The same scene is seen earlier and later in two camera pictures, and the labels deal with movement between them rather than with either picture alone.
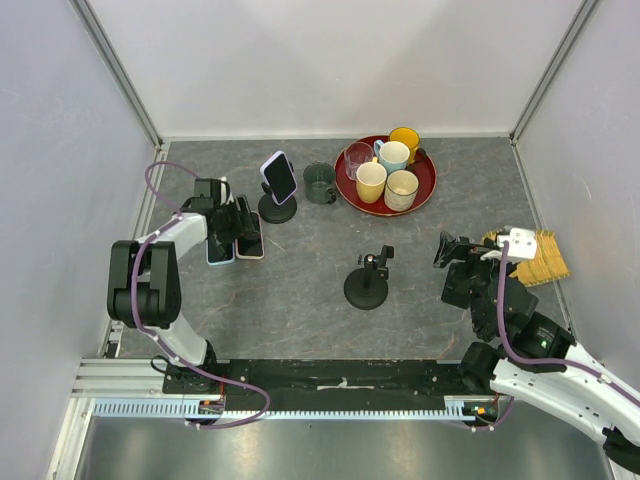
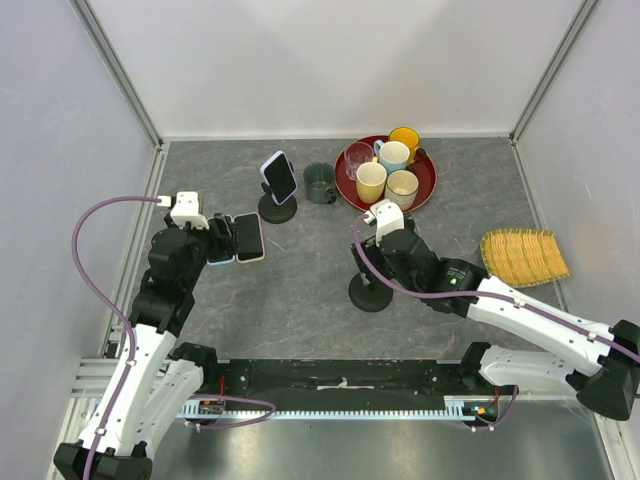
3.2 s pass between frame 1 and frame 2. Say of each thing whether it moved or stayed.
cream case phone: stayed
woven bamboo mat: stayed
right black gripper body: moved
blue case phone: stayed
